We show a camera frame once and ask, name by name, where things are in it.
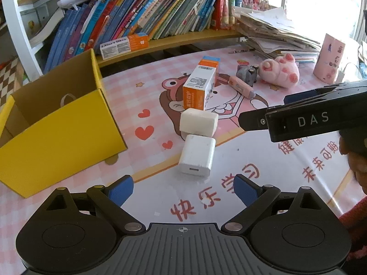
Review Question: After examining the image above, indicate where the clear tape roll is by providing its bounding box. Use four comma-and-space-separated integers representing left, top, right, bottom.
60, 93, 77, 107

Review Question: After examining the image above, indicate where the person's hand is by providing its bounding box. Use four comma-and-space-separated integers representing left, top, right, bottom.
339, 137, 367, 194

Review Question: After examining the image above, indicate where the pink plush paw toy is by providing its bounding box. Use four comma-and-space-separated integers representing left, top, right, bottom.
258, 53, 300, 89

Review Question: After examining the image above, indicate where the pink highlighter pen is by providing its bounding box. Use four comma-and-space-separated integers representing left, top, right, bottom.
228, 76, 256, 99

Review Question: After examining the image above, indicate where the pink patterned cup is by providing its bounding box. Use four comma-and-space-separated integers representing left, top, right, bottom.
313, 33, 345, 85

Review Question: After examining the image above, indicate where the grey toy car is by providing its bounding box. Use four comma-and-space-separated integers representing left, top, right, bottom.
236, 65, 258, 87

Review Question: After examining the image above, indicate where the white eraser block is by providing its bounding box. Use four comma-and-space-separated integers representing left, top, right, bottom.
179, 108, 219, 137

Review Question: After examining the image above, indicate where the white usmile toothpaste box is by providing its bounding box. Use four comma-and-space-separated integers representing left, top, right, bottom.
183, 56, 220, 110

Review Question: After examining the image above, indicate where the white power adapter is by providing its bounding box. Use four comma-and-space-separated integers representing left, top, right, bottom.
178, 134, 216, 178

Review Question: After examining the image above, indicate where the stack of papers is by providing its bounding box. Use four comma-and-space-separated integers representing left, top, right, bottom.
231, 6, 321, 63

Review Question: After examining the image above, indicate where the pink cartoon desk mat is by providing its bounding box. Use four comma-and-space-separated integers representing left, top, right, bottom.
1, 50, 366, 274

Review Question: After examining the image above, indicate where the yellow cardboard box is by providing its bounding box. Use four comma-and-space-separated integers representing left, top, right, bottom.
1, 50, 127, 198

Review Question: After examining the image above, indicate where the row of books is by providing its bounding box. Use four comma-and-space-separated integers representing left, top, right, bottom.
43, 0, 261, 73

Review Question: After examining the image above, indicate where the orange white box on shelf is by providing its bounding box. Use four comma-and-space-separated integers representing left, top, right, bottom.
100, 33, 149, 60

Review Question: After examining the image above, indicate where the brown white chessboard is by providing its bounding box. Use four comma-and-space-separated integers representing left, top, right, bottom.
0, 58, 24, 110

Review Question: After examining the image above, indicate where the wooden white bookshelf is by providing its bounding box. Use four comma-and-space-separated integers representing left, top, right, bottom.
0, 0, 287, 81

